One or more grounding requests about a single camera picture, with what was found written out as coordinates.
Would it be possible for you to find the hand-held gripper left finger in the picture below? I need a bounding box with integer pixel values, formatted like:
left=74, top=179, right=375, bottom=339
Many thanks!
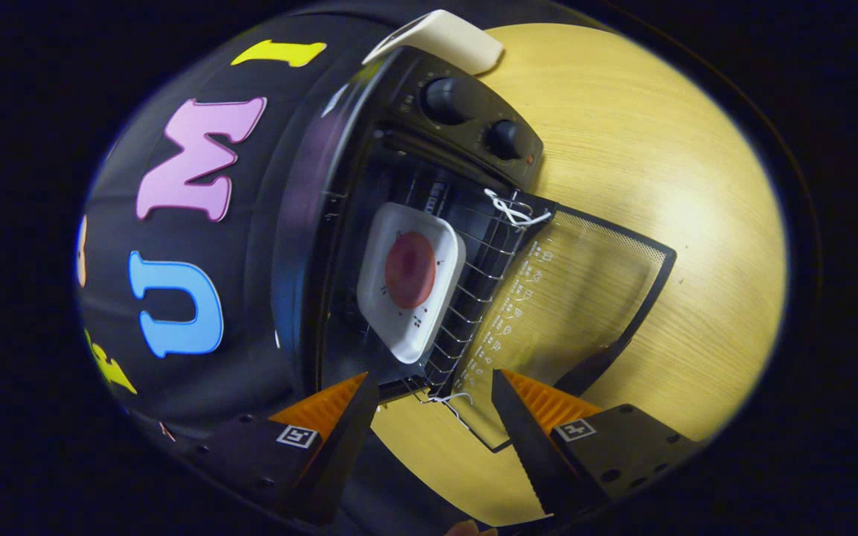
left=191, top=372, right=379, bottom=526

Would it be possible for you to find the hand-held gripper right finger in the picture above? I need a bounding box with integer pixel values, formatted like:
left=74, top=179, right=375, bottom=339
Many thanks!
left=490, top=368, right=702, bottom=522

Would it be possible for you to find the white square plate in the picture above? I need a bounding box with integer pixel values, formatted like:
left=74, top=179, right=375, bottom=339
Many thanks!
left=356, top=202, right=467, bottom=364

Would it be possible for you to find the round pink meat slice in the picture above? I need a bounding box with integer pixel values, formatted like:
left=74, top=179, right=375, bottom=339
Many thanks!
left=385, top=232, right=437, bottom=310

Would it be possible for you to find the black toaster oven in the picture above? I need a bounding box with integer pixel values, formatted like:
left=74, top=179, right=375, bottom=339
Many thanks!
left=273, top=45, right=677, bottom=453

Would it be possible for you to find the white bread toaster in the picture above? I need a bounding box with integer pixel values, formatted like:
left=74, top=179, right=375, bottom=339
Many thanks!
left=362, top=9, right=506, bottom=75

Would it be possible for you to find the white string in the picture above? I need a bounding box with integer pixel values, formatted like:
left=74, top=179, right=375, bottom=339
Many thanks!
left=422, top=392, right=476, bottom=430
left=483, top=188, right=552, bottom=227

